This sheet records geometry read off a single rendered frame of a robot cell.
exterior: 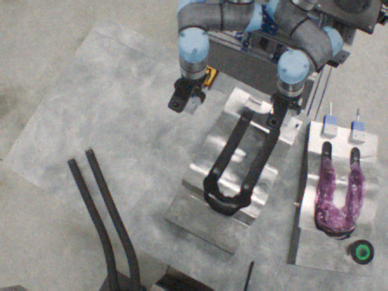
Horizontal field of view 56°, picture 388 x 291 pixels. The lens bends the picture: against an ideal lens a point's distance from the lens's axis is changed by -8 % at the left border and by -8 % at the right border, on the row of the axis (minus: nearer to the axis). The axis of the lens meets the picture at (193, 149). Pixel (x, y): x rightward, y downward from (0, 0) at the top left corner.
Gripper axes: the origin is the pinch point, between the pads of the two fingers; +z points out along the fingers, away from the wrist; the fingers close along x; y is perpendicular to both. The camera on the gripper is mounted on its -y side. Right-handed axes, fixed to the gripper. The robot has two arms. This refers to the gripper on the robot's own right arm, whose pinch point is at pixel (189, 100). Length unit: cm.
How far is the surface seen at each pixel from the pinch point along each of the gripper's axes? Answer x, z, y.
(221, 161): -17.9, 4.8, -11.5
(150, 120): 11.6, 15.0, -8.0
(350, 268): -71, 4, -23
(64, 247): 38, 95, -74
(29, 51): 127, 95, 16
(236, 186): -25.7, 1.7, -17.1
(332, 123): -46, 8, 20
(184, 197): -12.6, 9.0, -26.7
